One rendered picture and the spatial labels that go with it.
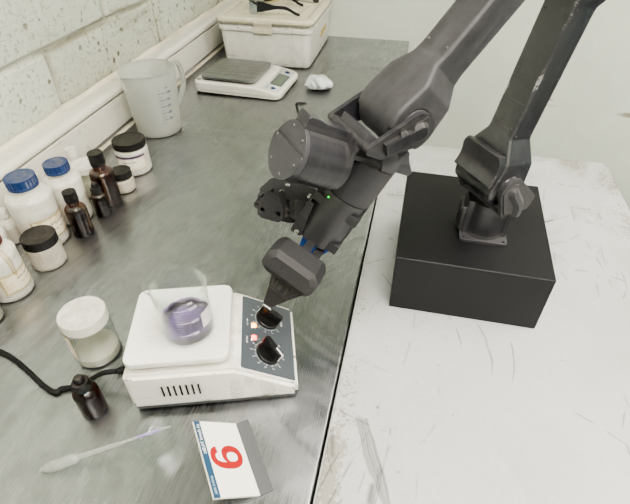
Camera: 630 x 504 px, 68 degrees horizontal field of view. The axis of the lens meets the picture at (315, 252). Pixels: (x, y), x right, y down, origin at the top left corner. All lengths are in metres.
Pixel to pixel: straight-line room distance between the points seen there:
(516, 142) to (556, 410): 0.33
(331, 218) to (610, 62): 1.62
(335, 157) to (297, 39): 1.14
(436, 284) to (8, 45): 0.86
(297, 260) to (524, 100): 0.31
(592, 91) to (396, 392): 1.60
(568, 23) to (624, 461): 0.48
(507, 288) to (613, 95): 1.45
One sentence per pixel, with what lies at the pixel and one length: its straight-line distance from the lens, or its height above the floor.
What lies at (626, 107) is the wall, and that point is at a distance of 2.10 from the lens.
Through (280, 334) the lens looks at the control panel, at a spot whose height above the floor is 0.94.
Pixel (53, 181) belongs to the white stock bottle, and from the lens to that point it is 0.94.
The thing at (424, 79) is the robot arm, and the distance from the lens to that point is 0.47.
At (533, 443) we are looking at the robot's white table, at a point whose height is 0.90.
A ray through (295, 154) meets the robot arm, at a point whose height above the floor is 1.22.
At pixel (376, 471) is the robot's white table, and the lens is 0.58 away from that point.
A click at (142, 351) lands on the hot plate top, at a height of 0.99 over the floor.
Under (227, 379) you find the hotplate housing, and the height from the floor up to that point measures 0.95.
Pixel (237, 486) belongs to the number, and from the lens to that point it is 0.55.
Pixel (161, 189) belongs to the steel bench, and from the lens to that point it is 1.02.
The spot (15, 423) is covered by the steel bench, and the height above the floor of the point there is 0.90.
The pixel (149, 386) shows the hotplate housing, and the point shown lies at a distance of 0.60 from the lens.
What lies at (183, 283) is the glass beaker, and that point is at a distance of 0.58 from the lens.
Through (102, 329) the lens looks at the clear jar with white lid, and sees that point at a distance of 0.66.
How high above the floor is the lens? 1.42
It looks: 40 degrees down
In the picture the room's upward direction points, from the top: straight up
